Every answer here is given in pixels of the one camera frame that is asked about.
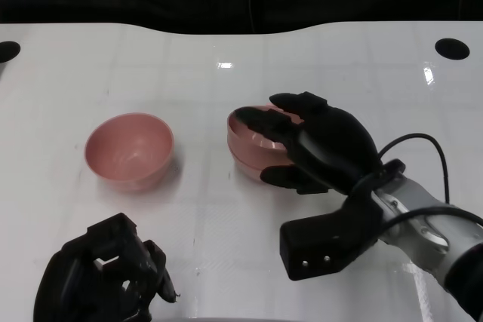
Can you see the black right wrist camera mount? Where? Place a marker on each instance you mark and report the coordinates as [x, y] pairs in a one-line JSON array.
[[320, 243]]

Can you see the pink plastic bowl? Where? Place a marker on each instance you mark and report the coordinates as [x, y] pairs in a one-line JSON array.
[[249, 165], [128, 148], [241, 136]]

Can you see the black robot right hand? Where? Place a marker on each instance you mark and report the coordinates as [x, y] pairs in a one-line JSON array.
[[332, 141]]

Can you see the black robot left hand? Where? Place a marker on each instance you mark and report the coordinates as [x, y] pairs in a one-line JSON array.
[[94, 273]]

